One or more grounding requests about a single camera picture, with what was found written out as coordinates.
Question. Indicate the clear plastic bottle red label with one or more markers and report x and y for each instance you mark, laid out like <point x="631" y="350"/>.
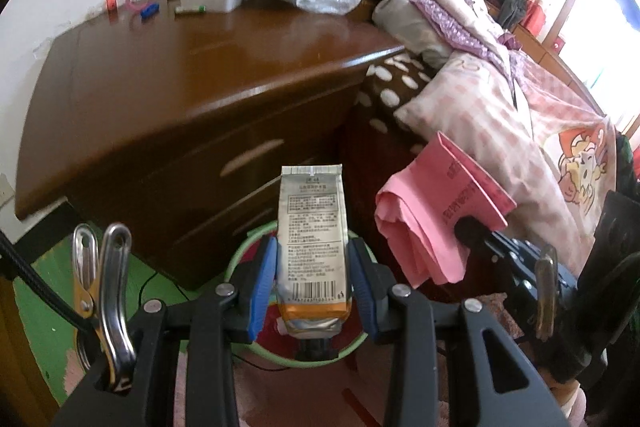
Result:
<point x="112" y="3"/>

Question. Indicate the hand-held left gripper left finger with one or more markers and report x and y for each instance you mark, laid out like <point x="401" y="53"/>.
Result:
<point x="265" y="287"/>

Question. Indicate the pink plastic bag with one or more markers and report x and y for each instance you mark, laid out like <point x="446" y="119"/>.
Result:
<point x="425" y="217"/>

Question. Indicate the window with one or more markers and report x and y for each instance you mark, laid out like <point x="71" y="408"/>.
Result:
<point x="600" y="37"/>

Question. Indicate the red bag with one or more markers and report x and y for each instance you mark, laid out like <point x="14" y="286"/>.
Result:
<point x="536" y="17"/>

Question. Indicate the brown wooden nightstand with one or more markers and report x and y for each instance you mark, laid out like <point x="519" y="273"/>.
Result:
<point x="175" y="72"/>

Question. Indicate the white tube black cap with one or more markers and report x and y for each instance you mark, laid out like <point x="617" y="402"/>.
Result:
<point x="312" y="232"/>

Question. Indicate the green battery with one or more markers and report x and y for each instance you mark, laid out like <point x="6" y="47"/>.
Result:
<point x="190" y="10"/>

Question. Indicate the small blue plastic item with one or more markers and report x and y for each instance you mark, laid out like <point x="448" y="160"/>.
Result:
<point x="150" y="11"/>

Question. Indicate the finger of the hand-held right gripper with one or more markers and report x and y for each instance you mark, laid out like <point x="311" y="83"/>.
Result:
<point x="472" y="232"/>

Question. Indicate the metal spring clip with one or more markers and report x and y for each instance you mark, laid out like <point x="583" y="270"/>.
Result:
<point x="117" y="287"/>
<point x="545" y="287"/>

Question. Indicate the green rimmed red trash bin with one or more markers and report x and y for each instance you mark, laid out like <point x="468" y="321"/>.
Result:
<point x="240" y="241"/>

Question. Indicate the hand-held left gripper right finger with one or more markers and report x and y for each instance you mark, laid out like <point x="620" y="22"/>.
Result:
<point x="360" y="287"/>

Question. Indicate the small red box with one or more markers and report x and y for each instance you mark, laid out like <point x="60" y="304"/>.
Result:
<point x="558" y="45"/>

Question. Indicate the wooden window bench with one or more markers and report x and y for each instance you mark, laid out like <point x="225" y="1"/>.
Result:
<point x="550" y="57"/>

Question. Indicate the pink checked cartoon quilt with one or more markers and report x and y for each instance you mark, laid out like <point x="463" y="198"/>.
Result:
<point x="475" y="117"/>

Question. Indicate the orange wooden door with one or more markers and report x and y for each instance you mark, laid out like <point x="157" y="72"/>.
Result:
<point x="15" y="367"/>

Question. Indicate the grey pillow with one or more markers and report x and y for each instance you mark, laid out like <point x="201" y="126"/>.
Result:
<point x="405" y="22"/>

